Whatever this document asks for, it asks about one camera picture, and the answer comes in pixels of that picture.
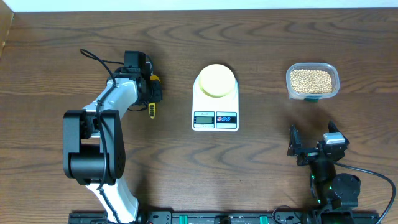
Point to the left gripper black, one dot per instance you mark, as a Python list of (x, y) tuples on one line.
[(157, 96)]

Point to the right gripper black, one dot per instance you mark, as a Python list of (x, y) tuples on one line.
[(308, 154)]

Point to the yellow measuring scoop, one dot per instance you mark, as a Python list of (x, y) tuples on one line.
[(156, 95)]

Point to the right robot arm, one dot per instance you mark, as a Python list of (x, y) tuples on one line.
[(336, 193)]

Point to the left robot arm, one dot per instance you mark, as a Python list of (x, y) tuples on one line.
[(93, 144)]

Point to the white digital kitchen scale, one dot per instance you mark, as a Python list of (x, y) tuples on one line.
[(215, 114)]

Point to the yellow bowl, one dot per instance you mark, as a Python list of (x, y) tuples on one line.
[(216, 80)]

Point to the soybeans pile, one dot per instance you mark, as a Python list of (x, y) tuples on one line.
[(311, 81)]

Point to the clear plastic container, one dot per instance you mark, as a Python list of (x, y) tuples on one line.
[(313, 66)]

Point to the black mounting rail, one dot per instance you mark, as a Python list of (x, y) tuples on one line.
[(283, 216)]

